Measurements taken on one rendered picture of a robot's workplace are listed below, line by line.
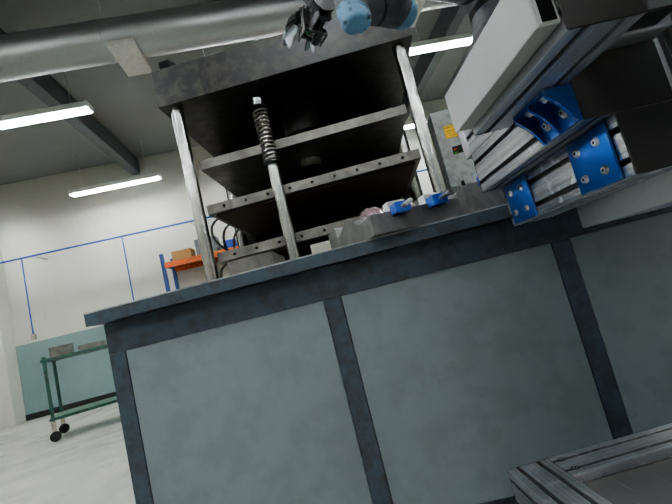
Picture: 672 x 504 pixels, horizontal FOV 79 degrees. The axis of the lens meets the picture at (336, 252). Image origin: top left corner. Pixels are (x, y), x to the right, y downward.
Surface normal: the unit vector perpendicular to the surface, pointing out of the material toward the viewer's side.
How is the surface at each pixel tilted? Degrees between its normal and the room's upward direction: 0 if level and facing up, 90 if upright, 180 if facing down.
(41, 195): 90
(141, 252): 90
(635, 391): 90
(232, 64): 90
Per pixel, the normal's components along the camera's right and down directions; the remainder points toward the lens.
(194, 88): -0.08, -0.11
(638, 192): -0.97, 0.24
